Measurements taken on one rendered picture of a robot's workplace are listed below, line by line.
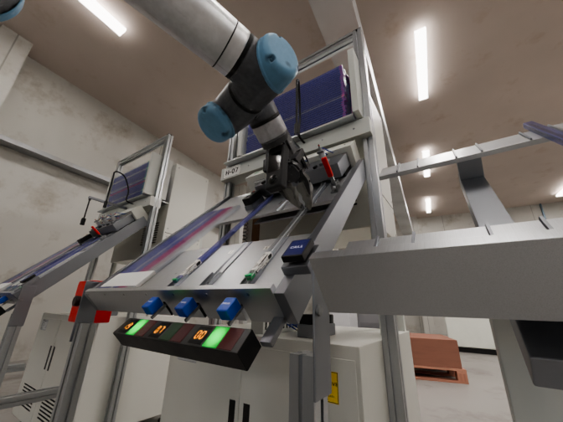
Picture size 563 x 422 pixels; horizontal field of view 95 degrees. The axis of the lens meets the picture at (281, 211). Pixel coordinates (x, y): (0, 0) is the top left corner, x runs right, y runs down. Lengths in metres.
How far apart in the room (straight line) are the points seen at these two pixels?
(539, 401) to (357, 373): 0.34
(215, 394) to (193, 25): 0.90
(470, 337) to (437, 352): 2.70
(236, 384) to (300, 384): 0.50
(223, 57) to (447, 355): 3.55
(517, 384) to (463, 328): 5.83
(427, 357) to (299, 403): 3.25
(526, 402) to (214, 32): 0.60
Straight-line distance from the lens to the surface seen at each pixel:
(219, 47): 0.44
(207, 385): 0.99
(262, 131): 0.62
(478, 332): 6.31
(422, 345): 3.62
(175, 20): 0.44
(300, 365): 0.42
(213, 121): 0.52
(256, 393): 0.86
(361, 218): 1.07
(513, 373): 0.47
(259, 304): 0.45
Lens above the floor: 0.70
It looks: 20 degrees up
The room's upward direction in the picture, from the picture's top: 2 degrees clockwise
